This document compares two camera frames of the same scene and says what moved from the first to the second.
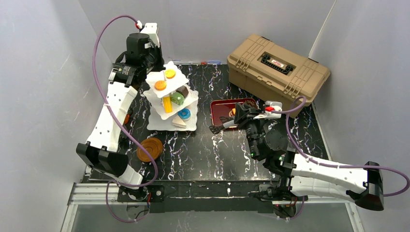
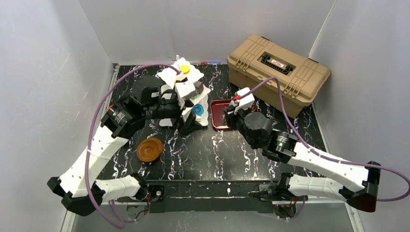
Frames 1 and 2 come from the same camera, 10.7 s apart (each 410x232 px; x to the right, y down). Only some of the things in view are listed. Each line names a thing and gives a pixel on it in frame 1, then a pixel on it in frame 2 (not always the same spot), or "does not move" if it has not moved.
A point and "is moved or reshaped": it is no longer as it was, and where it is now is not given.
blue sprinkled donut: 184,113 is moved or reshaped
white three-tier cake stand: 172,101 is moved or reshaped
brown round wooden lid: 153,145 does not move
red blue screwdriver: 205,63 does not move
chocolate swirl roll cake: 183,90 is moved or reshaped
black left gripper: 153,63 → 181,113
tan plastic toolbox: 260,67 does not move
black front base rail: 212,195 does not move
